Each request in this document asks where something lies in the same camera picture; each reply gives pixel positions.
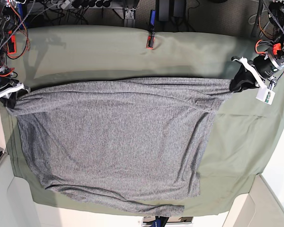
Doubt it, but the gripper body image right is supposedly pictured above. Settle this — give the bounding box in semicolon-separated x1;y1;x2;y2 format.
231;53;284;88

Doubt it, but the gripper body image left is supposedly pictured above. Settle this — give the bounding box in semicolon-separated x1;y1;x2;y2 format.
0;68;30;98

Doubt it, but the grey long-sleeve T-shirt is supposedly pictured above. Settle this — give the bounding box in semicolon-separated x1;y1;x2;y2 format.
7;77;231;216

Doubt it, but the orange black clamp left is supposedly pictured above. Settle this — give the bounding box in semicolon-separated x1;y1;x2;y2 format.
7;35;17;54

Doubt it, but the orange black clamp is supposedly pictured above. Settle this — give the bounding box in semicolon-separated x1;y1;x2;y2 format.
152;216;169;227
146;32;155;49
7;35;17;54

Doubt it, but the green table cloth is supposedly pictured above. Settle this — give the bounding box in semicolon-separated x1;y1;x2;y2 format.
8;26;284;216

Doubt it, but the orange black clamp centre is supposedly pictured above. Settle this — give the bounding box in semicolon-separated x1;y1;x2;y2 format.
146;32;155;49

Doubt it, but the white power strip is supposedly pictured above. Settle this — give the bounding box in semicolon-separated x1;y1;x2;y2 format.
50;0;72;10

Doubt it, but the orange black clamp bottom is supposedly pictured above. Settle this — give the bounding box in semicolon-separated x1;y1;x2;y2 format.
152;216;169;227

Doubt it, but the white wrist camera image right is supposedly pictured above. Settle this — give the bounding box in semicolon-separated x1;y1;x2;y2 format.
256;87;275;105

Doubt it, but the blue clamp handle centre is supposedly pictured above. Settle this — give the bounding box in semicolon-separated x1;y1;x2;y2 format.
149;9;156;32

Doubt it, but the metal table bracket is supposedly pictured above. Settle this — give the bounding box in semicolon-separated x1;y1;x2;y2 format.
124;8;136;28

